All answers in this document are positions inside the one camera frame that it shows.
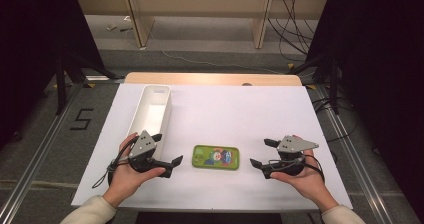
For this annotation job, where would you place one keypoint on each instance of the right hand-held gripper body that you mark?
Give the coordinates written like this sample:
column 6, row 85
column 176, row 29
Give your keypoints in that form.
column 295, row 144

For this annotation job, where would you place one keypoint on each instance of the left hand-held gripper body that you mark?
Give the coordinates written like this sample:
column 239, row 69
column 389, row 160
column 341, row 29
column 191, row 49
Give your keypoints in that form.
column 142, row 144

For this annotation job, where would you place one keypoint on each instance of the white plastic bin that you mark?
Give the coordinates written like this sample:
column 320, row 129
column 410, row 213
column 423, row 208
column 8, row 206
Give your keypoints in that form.
column 151, row 110

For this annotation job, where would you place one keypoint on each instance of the green cartoon phone case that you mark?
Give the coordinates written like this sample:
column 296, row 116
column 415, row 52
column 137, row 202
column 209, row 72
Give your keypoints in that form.
column 216, row 157

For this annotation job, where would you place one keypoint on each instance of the person's right hand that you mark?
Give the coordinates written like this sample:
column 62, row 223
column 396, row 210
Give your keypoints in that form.
column 308, row 182

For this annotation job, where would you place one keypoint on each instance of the person's left hand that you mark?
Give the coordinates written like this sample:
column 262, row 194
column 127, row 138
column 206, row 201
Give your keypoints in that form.
column 125, row 180

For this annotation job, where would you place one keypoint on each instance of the white table sheet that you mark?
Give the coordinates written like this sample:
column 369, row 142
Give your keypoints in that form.
column 233, row 117

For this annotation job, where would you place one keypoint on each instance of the grey table grommet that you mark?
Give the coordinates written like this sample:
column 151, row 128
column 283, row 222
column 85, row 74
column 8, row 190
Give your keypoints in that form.
column 247, row 84

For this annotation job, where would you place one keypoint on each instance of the black metal stand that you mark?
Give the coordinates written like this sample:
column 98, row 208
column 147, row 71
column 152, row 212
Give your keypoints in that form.
column 333, row 80
column 61, row 84

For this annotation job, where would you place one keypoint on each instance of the wooden table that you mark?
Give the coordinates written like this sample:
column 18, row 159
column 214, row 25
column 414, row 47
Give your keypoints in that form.
column 206, row 78

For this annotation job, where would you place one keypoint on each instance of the black curtain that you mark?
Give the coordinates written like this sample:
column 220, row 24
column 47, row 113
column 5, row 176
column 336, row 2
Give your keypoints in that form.
column 383, row 67
column 30, row 50

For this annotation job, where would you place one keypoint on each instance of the small white floor object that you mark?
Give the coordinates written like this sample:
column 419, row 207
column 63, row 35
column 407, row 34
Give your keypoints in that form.
column 111, row 26

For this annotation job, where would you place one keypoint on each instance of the beige wooden desk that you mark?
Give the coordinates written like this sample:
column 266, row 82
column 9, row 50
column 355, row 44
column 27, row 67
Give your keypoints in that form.
column 200, row 4

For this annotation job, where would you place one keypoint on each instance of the metal floor rail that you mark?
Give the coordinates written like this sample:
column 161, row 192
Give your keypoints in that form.
column 36, row 157
column 353, row 157

